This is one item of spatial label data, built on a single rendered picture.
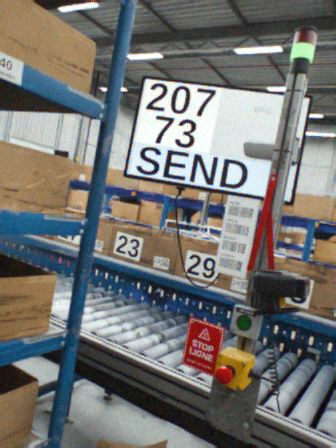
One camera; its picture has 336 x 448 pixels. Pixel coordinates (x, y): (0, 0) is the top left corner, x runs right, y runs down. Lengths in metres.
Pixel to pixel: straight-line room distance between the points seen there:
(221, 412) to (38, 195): 0.70
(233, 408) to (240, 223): 0.45
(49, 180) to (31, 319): 0.23
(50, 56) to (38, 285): 0.36
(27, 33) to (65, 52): 0.07
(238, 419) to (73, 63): 0.86
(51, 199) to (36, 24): 0.26
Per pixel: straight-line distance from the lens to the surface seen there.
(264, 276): 0.91
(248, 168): 1.10
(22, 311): 0.68
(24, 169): 0.64
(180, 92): 1.18
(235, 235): 0.99
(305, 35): 1.06
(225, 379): 0.94
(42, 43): 0.66
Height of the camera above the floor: 1.19
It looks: 3 degrees down
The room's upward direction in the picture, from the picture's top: 10 degrees clockwise
